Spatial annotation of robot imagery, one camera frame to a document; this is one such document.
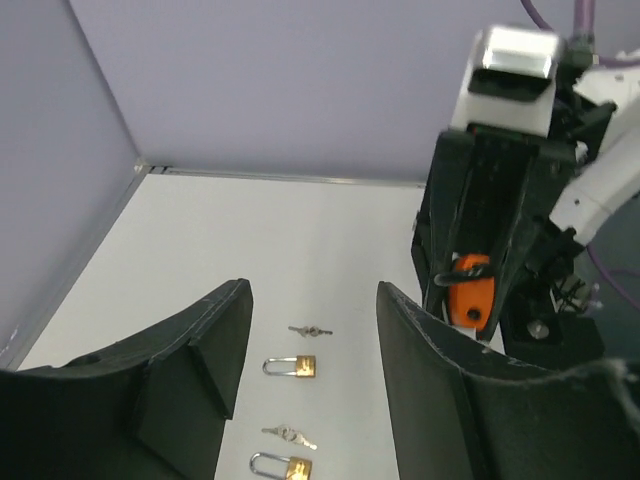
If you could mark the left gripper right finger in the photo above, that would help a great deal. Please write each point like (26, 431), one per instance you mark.
(461, 410)

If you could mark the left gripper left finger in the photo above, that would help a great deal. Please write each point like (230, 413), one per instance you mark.
(151, 406)

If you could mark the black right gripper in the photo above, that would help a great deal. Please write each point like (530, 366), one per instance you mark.
(515, 182)

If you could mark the orange black padlock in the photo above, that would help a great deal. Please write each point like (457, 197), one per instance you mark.
(469, 291)

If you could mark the long shackle brass padlock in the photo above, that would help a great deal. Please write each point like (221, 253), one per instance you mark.
(276, 467)

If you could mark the small brass padlock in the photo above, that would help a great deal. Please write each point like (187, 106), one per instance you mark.
(300, 366)

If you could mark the small silver key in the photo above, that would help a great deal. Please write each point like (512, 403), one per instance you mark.
(310, 331)

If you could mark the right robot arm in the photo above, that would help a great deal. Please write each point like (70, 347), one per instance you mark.
(606, 132)

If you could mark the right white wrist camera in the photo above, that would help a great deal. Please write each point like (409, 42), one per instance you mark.
(510, 80)

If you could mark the aluminium table frame rail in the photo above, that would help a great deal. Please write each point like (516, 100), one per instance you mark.
(161, 239)

